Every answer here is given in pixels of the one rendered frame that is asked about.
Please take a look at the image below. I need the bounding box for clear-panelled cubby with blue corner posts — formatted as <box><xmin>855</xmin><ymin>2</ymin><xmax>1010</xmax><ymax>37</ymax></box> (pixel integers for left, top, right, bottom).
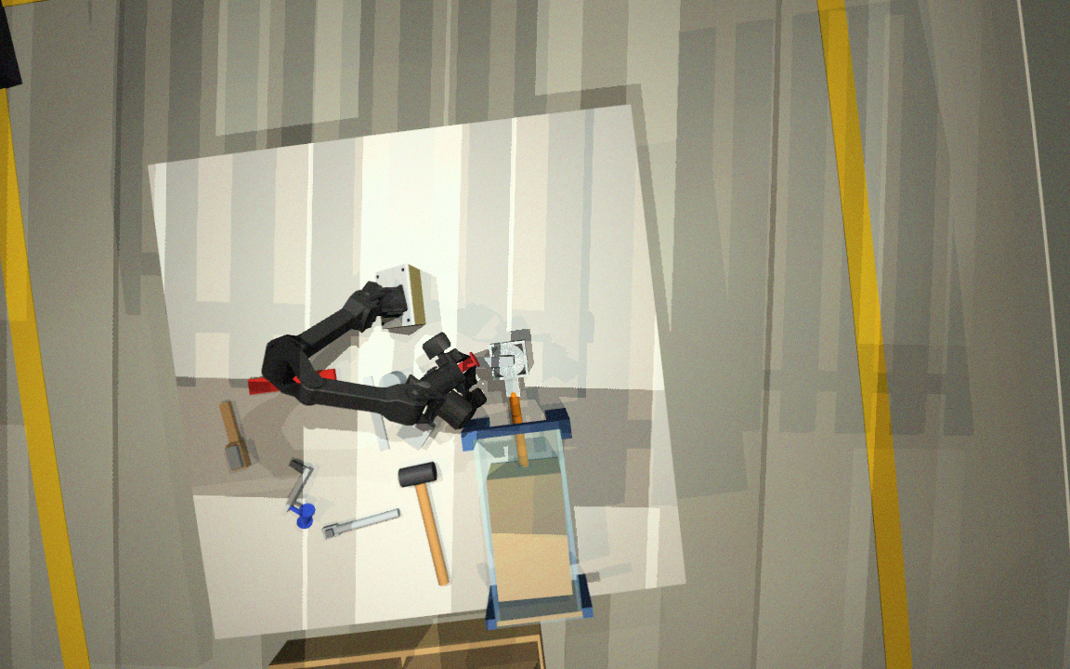
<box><xmin>462</xmin><ymin>428</ymin><xmax>593</xmax><ymax>630</ymax></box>

